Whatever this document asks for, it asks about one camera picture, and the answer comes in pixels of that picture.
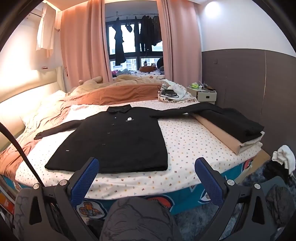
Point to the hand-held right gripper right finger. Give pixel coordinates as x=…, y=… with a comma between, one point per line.
x=208, y=183

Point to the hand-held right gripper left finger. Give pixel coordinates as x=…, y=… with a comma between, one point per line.
x=86, y=178

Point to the black button shirt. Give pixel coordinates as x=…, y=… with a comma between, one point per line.
x=115, y=143

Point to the black clothes pile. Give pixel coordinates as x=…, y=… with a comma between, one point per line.
x=275, y=169

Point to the row of hanging dark clothes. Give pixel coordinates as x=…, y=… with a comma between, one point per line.
x=145, y=34

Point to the grey shaggy rug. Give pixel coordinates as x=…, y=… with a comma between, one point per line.
x=189, y=222

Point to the white floral bed sheet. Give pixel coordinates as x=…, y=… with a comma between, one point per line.
x=189, y=143

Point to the cardboard sheet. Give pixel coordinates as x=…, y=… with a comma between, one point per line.
x=252, y=164

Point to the beige folded cloth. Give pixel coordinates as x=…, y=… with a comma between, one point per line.
x=215, y=132

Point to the white folded cloth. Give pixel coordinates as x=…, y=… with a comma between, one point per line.
x=252, y=143

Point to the black folded garment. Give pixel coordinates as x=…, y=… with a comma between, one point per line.
x=231, y=125

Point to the grey patterned pants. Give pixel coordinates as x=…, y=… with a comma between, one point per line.
x=138, y=220

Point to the grey crumpled cloth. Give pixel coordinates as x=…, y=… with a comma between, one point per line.
x=278, y=204

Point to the white crumpled cloth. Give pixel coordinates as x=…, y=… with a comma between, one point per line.
x=283, y=155

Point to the white nightstand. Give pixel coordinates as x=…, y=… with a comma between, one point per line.
x=205, y=97

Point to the orange-brown blanket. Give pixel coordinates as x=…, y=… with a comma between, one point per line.
x=120, y=95

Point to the white pillow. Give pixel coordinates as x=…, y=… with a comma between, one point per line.
x=53, y=95

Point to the white patterned cloth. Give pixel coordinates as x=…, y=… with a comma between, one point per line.
x=182, y=92

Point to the green item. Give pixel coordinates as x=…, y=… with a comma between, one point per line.
x=195, y=86

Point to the beige plush toy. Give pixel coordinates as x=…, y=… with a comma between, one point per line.
x=92, y=81

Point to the white padded headboard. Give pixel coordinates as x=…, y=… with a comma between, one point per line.
x=27, y=92

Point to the beige duvet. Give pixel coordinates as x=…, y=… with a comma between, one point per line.
x=129, y=80

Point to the floral window seat mattress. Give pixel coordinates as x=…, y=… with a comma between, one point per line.
x=143, y=73

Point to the brown plush toy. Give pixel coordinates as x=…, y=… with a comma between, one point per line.
x=146, y=69

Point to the dark round cushion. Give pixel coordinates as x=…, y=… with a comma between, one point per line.
x=160, y=63

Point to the pink curtain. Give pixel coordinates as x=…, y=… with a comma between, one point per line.
x=81, y=46
x=180, y=41

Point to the white hanging garment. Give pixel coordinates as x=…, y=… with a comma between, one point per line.
x=46, y=30

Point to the metal clothes rail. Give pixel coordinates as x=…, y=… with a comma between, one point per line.
x=131, y=16

